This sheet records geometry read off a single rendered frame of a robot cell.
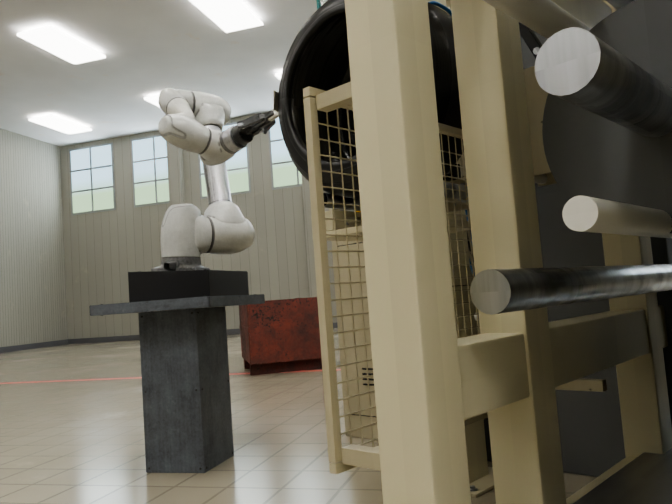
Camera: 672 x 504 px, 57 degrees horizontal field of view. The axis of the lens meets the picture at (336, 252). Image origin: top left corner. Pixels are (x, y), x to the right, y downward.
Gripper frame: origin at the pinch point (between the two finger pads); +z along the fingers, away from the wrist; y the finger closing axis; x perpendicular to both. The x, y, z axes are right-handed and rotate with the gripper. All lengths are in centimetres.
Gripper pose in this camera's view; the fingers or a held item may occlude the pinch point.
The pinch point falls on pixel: (275, 113)
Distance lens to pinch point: 214.3
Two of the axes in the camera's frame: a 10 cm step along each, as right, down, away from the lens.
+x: 1.8, 9.7, -1.8
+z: 7.1, -2.6, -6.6
